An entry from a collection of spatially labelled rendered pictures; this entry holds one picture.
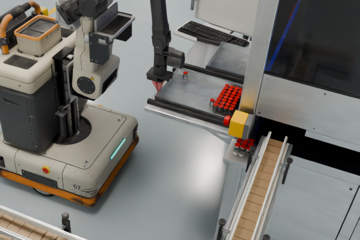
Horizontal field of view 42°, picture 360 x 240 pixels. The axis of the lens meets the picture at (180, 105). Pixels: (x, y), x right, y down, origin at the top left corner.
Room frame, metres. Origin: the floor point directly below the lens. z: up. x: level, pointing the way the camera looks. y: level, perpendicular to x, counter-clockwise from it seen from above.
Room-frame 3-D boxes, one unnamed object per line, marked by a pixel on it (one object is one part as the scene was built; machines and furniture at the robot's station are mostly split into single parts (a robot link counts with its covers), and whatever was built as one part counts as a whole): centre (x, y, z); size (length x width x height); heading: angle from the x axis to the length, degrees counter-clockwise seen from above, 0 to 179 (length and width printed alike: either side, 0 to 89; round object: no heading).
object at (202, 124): (1.82, -0.19, 0.87); 0.70 x 0.48 x 0.02; 161
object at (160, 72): (1.66, 0.10, 1.01); 0.10 x 0.07 x 0.07; 72
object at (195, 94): (1.67, -0.09, 0.90); 0.34 x 0.26 x 0.04; 71
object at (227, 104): (1.63, -0.22, 0.91); 0.18 x 0.02 x 0.05; 161
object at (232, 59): (1.96, -0.31, 0.90); 0.34 x 0.26 x 0.04; 71
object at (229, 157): (1.33, -0.27, 0.87); 0.14 x 0.13 x 0.02; 71
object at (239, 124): (1.36, -0.23, 1.00); 0.08 x 0.07 x 0.07; 71
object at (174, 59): (1.66, 0.06, 1.11); 0.11 x 0.09 x 0.12; 72
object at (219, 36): (2.38, -0.15, 0.82); 0.40 x 0.14 x 0.02; 60
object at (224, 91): (1.64, -0.18, 0.91); 0.18 x 0.02 x 0.05; 161
